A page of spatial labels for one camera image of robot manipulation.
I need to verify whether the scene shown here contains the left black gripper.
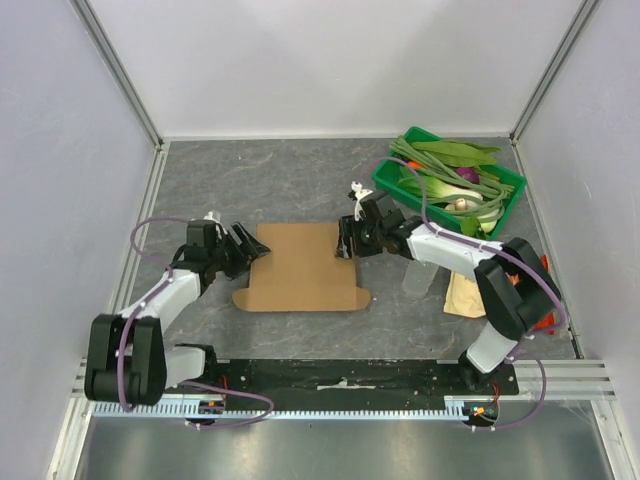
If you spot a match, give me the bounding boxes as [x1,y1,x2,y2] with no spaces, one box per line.
[208,221,270,281]

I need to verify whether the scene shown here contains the brown cardboard box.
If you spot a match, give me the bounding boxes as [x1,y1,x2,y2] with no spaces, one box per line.
[232,223,372,313]

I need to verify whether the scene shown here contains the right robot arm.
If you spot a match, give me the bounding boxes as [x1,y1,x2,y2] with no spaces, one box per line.
[336,182,562,394]

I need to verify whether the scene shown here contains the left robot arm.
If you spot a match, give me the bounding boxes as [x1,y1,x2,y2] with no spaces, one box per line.
[84,217,271,411]

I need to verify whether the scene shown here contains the clear plastic water bottle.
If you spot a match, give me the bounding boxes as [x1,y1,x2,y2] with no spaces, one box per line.
[402,260,439,298]

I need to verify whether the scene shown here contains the white mushroom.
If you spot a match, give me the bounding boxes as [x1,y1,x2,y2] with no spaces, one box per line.
[445,198,480,212]

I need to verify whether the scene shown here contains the beige paper bag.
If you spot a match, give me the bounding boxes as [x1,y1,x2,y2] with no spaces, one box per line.
[443,272,486,319]

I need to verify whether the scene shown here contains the red onion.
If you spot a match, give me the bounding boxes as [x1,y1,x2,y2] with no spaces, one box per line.
[455,167,480,184]

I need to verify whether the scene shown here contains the green leafy vegetables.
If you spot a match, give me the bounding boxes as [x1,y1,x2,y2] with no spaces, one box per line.
[410,140,499,167]

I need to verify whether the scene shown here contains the green long beans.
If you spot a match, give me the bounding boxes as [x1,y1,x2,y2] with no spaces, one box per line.
[391,136,514,210]

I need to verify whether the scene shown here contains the red chip bag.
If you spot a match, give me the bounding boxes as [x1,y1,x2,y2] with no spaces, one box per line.
[534,255,555,335]

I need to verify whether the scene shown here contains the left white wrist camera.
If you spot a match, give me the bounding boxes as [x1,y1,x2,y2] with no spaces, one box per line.
[204,210,226,239]

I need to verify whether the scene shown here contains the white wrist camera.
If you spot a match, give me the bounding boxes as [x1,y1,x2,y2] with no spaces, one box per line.
[348,181,373,221]
[204,210,226,239]

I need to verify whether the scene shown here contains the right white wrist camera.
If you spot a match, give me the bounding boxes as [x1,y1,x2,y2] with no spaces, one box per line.
[348,181,373,221]

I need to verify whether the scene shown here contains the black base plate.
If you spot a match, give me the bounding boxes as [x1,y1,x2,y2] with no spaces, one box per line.
[162,357,521,412]

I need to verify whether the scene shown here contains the white slotted cable duct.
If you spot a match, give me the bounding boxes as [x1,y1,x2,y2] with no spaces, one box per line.
[92,394,474,421]

